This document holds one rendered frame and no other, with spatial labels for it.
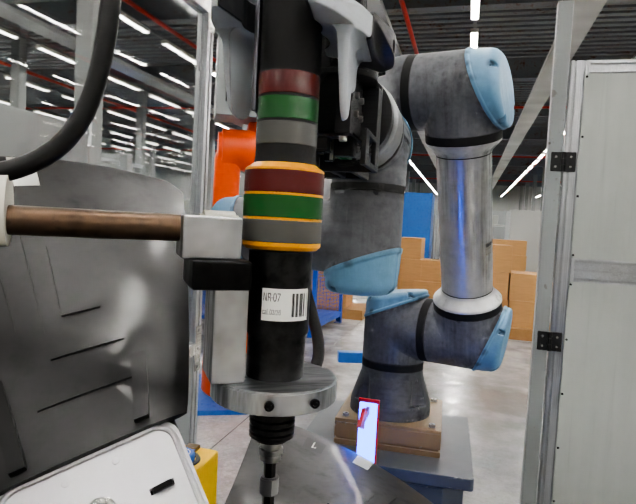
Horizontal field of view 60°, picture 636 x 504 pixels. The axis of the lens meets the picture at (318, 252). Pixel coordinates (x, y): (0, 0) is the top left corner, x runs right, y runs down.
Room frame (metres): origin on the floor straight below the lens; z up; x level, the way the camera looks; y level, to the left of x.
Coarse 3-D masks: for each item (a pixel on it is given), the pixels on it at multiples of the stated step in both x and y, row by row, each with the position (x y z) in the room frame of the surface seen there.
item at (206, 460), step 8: (200, 448) 0.76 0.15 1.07; (200, 456) 0.73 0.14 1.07; (208, 456) 0.73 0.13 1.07; (216, 456) 0.75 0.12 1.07; (200, 464) 0.71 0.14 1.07; (208, 464) 0.72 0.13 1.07; (216, 464) 0.75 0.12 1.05; (200, 472) 0.70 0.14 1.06; (208, 472) 0.72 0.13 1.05; (216, 472) 0.75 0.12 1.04; (200, 480) 0.70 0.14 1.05; (208, 480) 0.73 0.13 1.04; (216, 480) 0.75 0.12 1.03; (208, 488) 0.73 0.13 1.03; (216, 488) 0.75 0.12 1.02; (208, 496) 0.73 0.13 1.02
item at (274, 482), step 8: (264, 464) 0.30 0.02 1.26; (272, 464) 0.30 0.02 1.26; (264, 472) 0.30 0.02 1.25; (272, 472) 0.30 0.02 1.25; (264, 480) 0.30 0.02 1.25; (272, 480) 0.30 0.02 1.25; (264, 488) 0.30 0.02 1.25; (272, 488) 0.30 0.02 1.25; (264, 496) 0.30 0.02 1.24; (272, 496) 0.30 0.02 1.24
